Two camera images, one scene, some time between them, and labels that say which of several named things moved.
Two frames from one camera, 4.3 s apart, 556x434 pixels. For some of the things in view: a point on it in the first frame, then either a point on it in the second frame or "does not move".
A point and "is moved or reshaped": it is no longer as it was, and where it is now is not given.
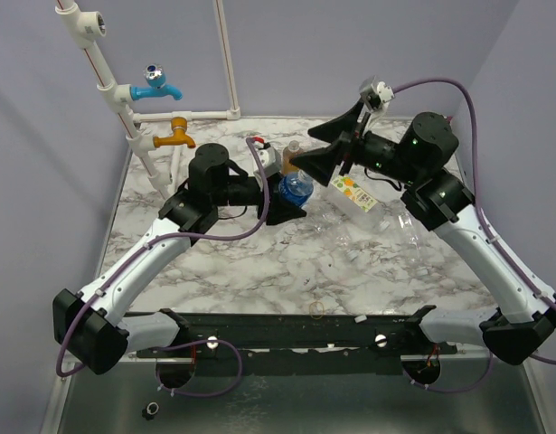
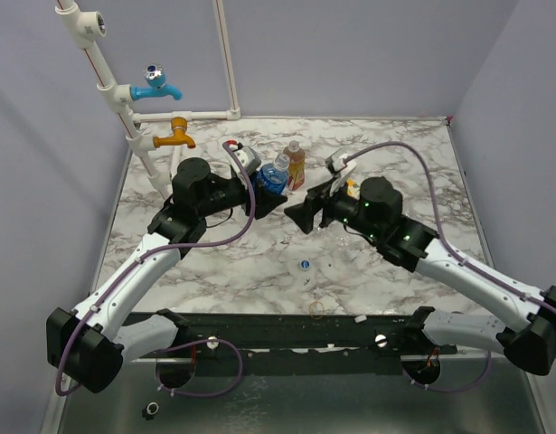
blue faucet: [155, 79] does not move
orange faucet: [178, 137] does not move
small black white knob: [151, 410] does not move
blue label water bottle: [296, 187] is moved or reshaped
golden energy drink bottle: [289, 153] does not move
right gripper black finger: [321, 163] → [303, 214]
